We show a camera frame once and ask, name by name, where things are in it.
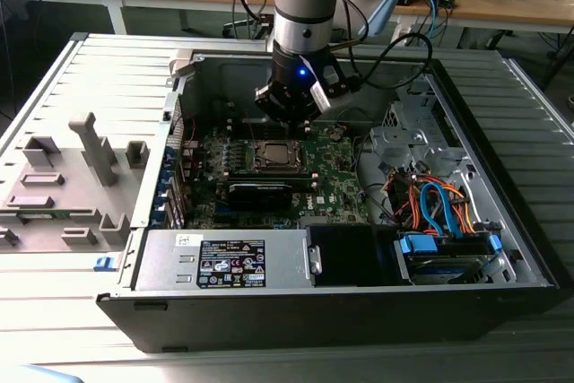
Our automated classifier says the silver topped CPU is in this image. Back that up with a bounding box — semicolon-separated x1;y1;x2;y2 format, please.
264;143;295;165

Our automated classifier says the metal socket cover frame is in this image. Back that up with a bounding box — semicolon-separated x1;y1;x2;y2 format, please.
256;139;307;172

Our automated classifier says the grey power supply unit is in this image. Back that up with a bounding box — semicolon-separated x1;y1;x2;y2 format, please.
133;229;324;293

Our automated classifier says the beige case latch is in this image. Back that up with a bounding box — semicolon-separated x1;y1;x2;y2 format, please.
169;48;202;80

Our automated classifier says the black open PC case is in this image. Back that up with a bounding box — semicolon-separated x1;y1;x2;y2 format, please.
96;47;561;354

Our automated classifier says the pale blue teach pendant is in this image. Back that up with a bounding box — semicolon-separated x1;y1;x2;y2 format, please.
358;0;404;38

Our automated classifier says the blue flat wire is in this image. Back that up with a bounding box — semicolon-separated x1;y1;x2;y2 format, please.
418;178;467;239

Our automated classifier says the black graphics card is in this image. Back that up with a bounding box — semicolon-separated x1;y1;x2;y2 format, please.
213;180;293;224

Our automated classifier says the metal drive cage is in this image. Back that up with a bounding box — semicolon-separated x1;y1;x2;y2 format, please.
368;77;452;170

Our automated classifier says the orange wire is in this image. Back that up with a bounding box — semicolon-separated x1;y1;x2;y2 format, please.
387;170;480;237

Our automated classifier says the CPU socket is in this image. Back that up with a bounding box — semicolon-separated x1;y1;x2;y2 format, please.
254;138;309;174

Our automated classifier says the hard disk in blue carrier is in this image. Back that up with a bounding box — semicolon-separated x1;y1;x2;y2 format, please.
395;231;504;286

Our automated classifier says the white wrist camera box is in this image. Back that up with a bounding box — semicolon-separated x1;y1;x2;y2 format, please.
308;81;334;111

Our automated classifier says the green motherboard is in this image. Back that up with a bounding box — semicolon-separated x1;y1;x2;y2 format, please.
182;122;382;231

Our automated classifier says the grey parts rack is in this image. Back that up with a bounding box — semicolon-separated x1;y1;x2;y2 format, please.
0;111;152;255

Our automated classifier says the blue network cable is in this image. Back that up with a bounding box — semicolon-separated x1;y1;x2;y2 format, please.
424;0;445;39

